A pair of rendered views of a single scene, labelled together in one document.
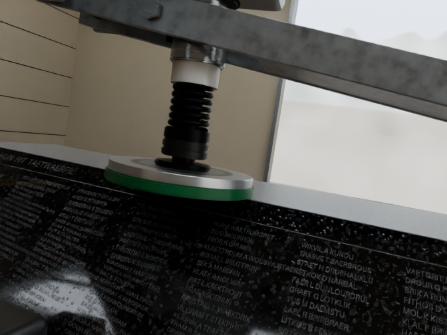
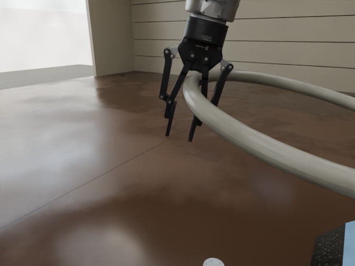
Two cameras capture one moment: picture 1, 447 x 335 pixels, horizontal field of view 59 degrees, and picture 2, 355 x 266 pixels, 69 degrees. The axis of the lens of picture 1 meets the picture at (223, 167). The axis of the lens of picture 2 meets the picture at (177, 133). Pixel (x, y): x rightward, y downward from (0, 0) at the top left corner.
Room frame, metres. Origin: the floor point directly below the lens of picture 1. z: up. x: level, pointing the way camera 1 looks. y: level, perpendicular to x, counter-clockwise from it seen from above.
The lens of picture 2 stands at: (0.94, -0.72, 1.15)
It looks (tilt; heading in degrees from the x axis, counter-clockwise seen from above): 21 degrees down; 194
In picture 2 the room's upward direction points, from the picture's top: straight up
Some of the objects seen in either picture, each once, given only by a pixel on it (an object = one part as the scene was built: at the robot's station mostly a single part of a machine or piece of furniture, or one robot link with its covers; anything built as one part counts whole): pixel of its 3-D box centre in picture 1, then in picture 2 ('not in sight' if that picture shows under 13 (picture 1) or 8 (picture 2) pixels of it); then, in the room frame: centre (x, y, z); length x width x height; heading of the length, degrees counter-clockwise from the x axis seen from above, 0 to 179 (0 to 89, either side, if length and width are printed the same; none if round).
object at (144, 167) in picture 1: (181, 171); not in sight; (0.59, 0.06, 0.83); 0.21 x 0.21 x 0.01
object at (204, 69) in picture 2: not in sight; (204, 83); (0.44, -0.79, 1.06); 0.04 x 0.01 x 0.11; 10
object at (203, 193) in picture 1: (181, 173); not in sight; (0.59, 0.06, 0.83); 0.22 x 0.22 x 0.04
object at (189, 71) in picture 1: (195, 74); not in sight; (0.59, 0.06, 0.97); 0.07 x 0.07 x 0.04
